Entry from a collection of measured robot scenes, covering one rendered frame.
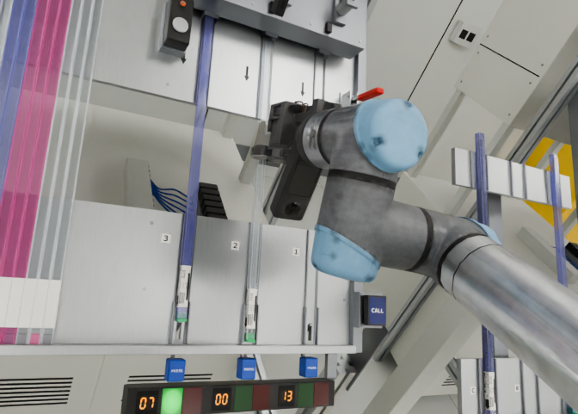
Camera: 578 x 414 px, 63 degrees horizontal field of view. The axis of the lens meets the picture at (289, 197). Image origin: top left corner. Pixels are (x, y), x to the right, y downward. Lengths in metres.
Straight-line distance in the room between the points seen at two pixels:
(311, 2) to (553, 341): 0.67
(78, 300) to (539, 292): 0.55
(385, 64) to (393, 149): 2.46
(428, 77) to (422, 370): 2.25
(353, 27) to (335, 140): 0.44
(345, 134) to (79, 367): 0.93
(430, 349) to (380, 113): 0.74
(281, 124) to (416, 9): 2.30
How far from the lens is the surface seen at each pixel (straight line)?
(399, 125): 0.48
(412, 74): 3.06
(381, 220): 0.50
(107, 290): 0.71
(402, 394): 1.21
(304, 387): 0.83
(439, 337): 1.11
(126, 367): 1.28
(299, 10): 0.87
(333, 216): 0.49
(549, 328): 0.44
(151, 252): 0.72
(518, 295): 0.46
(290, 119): 0.66
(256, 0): 0.84
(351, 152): 0.49
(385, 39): 2.87
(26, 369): 1.25
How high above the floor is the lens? 1.27
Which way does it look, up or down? 28 degrees down
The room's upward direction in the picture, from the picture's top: 25 degrees clockwise
